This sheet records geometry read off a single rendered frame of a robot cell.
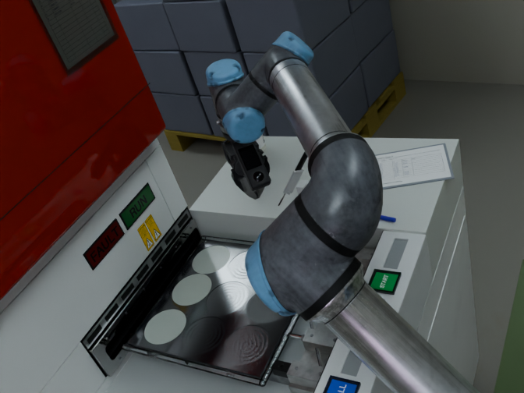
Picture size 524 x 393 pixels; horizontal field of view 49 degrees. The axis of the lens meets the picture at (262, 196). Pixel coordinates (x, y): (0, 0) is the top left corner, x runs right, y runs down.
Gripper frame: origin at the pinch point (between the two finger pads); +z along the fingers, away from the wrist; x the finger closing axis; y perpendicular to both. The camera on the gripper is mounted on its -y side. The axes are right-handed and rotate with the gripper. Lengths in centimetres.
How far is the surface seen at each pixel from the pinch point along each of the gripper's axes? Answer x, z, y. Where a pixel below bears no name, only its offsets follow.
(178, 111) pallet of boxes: -14, 104, 205
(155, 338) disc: 34.5, 11.2, -17.4
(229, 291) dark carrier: 15.2, 10.9, -14.1
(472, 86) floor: -177, 118, 135
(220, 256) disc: 13.2, 12.8, -1.2
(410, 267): -18.3, -0.5, -37.0
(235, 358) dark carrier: 20.5, 8.1, -32.7
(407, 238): -22.5, 0.5, -29.6
